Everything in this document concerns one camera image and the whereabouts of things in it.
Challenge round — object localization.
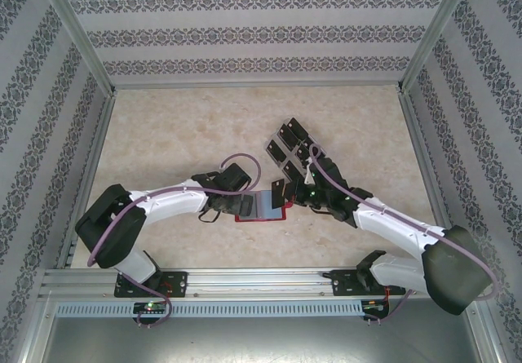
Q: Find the red leather card holder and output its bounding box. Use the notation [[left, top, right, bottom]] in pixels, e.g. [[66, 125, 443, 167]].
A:
[[234, 190, 291, 222]]

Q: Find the grey metal sheet panel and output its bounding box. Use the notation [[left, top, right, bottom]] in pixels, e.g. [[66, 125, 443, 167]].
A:
[[40, 316, 497, 363]]

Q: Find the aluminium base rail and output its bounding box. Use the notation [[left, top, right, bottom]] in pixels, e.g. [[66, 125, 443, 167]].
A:
[[40, 268, 482, 299]]

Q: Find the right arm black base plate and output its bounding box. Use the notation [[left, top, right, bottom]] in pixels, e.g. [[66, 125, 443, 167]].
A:
[[330, 268, 405, 299]]

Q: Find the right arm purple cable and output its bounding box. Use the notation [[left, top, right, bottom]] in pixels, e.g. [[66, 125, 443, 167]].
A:
[[308, 144, 498, 327]]

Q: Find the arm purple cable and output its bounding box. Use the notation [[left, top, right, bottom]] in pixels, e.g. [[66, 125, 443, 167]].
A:
[[88, 154, 264, 327], [308, 144, 498, 327]]

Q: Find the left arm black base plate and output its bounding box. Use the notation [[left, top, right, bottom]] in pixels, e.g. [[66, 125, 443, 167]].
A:
[[113, 270, 189, 299]]

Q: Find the slotted grey cable duct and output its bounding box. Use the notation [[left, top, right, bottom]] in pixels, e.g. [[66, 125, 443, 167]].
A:
[[55, 299, 365, 318]]

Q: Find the aluminium table side rail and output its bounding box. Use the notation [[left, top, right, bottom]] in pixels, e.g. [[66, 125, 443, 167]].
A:
[[55, 89, 119, 270], [397, 87, 482, 274]]

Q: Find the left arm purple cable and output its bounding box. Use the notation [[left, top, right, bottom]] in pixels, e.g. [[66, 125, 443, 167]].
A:
[[88, 154, 264, 327]]

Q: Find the aluminium frame post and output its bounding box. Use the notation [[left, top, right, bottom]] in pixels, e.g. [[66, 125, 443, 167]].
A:
[[397, 0, 478, 95], [38, 0, 120, 97]]

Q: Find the aluminium lower frame bar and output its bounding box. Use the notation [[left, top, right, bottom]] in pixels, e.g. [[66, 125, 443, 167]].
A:
[[10, 291, 56, 363], [475, 281, 513, 363]]

